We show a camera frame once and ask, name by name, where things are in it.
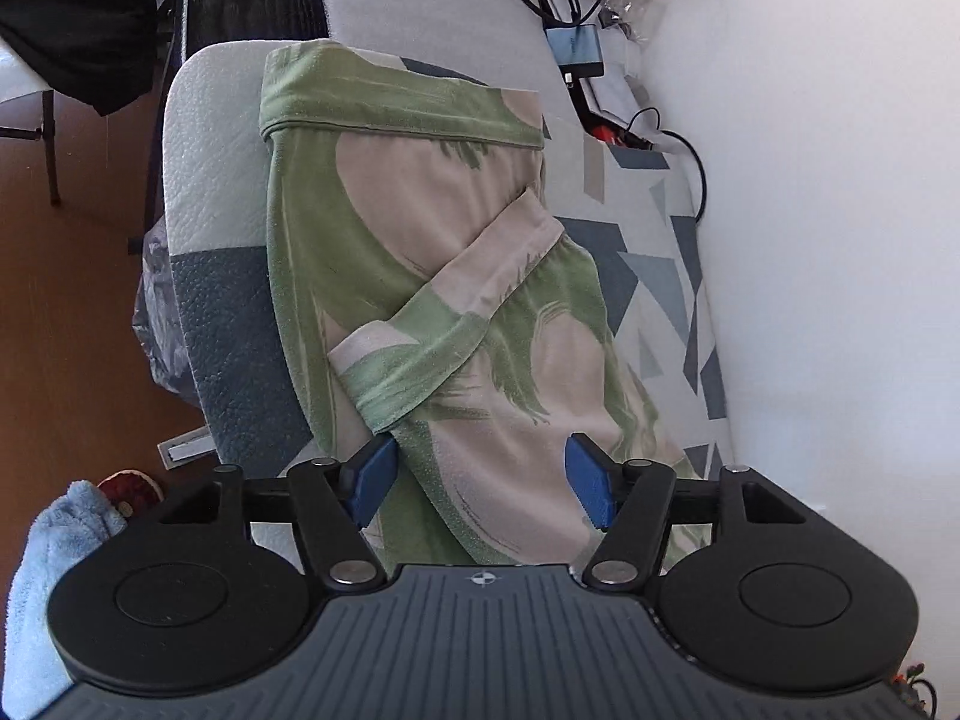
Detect grey usb hub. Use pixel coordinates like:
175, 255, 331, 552
545, 24, 605, 80

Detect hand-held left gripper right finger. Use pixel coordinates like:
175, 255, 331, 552
564, 433, 811, 592

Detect light blue towel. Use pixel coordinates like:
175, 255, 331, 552
4, 481, 130, 720

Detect green and beige patterned pants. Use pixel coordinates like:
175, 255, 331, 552
257, 41, 713, 568

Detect red charger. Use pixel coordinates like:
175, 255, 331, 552
587, 114, 655, 152

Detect geometric patterned mattress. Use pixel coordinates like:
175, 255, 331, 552
142, 37, 733, 550

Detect black cloth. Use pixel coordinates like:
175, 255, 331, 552
0, 0, 185, 118

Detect red slipper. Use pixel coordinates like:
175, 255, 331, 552
95, 468, 165, 520

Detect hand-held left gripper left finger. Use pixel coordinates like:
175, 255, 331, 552
154, 435, 398, 592

